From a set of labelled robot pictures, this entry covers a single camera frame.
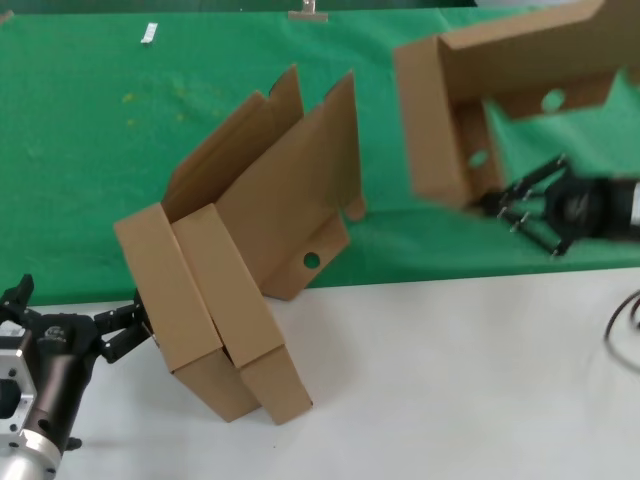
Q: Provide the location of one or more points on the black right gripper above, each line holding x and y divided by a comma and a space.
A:
577, 207

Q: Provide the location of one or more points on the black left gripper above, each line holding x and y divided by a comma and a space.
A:
62, 345

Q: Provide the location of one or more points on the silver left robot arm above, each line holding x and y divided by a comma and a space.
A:
25, 460

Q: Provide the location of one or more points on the large open cardboard box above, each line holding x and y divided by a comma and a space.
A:
165, 280

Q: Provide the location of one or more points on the green table cloth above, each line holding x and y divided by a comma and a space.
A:
75, 175

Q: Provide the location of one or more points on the metal clamp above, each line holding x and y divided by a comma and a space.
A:
308, 15

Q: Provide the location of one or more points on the white label strip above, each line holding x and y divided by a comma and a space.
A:
149, 34

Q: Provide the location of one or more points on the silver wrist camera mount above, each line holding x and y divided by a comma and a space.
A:
12, 380

